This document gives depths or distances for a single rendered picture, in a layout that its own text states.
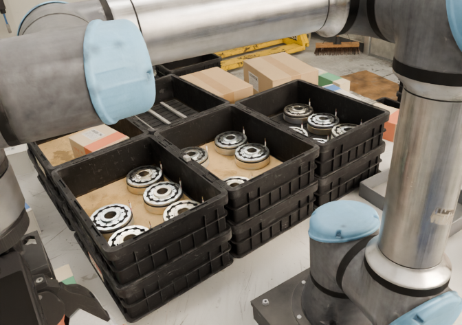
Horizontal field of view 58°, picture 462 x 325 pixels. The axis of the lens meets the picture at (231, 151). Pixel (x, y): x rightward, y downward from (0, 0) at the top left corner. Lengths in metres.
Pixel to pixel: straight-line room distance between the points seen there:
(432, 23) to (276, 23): 0.16
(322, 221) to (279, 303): 0.24
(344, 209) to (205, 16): 0.44
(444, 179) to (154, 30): 0.37
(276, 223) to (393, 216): 0.60
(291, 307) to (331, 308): 0.10
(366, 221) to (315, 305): 0.20
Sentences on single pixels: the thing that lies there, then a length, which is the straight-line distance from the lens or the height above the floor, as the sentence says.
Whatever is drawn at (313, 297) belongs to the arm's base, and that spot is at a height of 0.86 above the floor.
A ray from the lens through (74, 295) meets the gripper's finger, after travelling 0.42.
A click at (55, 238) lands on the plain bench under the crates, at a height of 0.70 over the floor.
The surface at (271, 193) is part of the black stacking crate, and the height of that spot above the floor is 0.86.
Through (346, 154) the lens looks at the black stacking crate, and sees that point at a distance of 1.25.
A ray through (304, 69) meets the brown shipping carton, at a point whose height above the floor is 0.86.
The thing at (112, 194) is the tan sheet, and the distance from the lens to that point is 1.21.
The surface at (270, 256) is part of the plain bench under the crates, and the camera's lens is 1.13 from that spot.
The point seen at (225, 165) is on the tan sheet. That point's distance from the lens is 1.24.
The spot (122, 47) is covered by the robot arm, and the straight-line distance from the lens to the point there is 0.31.
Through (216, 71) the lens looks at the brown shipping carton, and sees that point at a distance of 1.89.
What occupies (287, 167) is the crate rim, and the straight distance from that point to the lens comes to 1.05.
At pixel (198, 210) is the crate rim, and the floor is 0.93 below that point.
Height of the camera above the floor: 1.50
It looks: 31 degrees down
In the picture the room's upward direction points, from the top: 5 degrees counter-clockwise
